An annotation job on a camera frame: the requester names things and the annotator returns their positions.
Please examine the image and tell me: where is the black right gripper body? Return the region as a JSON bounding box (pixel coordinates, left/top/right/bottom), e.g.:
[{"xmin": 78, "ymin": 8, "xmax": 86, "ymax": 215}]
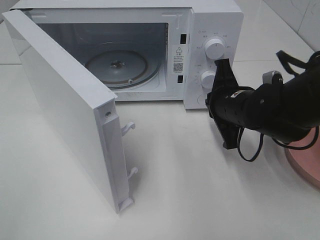
[{"xmin": 206, "ymin": 86, "xmax": 253, "ymax": 129}]

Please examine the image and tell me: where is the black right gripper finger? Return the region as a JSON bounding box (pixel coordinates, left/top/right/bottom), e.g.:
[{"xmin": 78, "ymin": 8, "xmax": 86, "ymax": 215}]
[
  {"xmin": 212, "ymin": 58, "xmax": 239, "ymax": 90},
  {"xmin": 213, "ymin": 117, "xmax": 241, "ymax": 150}
]

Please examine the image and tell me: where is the round white door release button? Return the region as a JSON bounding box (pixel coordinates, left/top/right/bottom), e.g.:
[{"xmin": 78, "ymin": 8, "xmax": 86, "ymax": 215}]
[{"xmin": 197, "ymin": 94, "xmax": 207, "ymax": 108}]

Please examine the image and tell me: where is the pink round plate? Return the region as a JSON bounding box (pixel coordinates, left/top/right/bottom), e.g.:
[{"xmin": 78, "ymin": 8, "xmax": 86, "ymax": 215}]
[{"xmin": 284, "ymin": 137, "xmax": 320, "ymax": 189}]

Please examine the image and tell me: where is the white microwave door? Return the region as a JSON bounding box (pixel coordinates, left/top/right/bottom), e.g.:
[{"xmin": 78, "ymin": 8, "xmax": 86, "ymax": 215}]
[{"xmin": 3, "ymin": 10, "xmax": 137, "ymax": 213}]

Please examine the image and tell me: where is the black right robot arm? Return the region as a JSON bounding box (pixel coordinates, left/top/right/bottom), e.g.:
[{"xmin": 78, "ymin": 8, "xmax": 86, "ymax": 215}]
[{"xmin": 205, "ymin": 50, "xmax": 320, "ymax": 150}]

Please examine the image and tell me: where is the lower white microwave knob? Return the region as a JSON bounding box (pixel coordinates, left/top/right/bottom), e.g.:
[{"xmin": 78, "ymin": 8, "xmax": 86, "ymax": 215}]
[{"xmin": 200, "ymin": 70, "xmax": 216, "ymax": 89}]

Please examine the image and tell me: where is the white microwave knob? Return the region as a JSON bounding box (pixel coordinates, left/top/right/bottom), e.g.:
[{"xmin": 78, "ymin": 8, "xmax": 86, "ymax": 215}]
[
  {"xmin": 204, "ymin": 36, "xmax": 226, "ymax": 60},
  {"xmin": 200, "ymin": 70, "xmax": 216, "ymax": 89}
]

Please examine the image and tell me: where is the upper white microwave knob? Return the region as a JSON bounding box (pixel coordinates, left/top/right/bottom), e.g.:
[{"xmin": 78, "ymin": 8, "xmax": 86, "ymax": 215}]
[{"xmin": 204, "ymin": 36, "xmax": 226, "ymax": 60}]

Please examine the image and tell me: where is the white warning label sticker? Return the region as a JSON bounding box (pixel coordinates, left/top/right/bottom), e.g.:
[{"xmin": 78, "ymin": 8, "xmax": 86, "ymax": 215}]
[{"xmin": 171, "ymin": 44, "xmax": 188, "ymax": 74}]

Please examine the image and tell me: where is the white microwave oven body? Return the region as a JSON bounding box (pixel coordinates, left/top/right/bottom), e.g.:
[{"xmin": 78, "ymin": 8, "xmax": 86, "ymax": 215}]
[{"xmin": 3, "ymin": 0, "xmax": 244, "ymax": 109}]

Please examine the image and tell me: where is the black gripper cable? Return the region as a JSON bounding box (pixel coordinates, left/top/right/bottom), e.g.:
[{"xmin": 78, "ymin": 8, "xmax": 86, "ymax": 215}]
[{"xmin": 236, "ymin": 49, "xmax": 320, "ymax": 162}]

